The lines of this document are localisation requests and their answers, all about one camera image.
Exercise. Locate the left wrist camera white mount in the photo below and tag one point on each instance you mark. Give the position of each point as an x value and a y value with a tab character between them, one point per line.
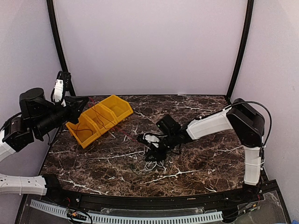
62	85

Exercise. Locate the black frame post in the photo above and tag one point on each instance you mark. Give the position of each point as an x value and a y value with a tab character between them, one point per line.
56	36
241	50

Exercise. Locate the left black frame post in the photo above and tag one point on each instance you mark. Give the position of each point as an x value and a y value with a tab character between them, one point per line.
56	36

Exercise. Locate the middle yellow plastic bin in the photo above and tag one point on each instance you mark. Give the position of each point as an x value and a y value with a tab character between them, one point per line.
101	117

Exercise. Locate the right black frame post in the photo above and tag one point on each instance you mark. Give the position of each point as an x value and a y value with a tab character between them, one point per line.
241	50

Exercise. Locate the white slotted cable duct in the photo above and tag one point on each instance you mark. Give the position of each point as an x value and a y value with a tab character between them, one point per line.
128	218

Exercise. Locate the right yellow plastic bin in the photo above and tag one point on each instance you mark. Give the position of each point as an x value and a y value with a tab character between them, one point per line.
121	109

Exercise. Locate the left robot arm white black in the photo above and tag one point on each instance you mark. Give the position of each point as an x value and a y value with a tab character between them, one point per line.
37	118

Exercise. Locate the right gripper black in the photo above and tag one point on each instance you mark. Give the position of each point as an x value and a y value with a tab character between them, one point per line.
160	155

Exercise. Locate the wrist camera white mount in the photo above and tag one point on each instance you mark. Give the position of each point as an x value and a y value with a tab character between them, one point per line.
148	138
62	85

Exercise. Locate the black front rail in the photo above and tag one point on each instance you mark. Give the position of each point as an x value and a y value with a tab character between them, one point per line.
223	200

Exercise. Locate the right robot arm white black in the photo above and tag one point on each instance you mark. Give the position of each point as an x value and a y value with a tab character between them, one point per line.
247	123

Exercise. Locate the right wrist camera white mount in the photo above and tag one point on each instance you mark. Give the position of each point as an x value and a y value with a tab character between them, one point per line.
148	138

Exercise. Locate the small circuit board with wires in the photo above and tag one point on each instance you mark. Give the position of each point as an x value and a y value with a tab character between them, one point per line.
76	215

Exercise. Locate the left yellow plastic bin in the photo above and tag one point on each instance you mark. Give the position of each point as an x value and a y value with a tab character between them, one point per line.
84	131

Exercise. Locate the yellow plastic bin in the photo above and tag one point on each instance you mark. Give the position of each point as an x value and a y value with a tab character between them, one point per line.
101	117
121	109
84	131

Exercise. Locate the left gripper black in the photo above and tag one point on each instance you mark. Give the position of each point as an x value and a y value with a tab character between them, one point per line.
72	103

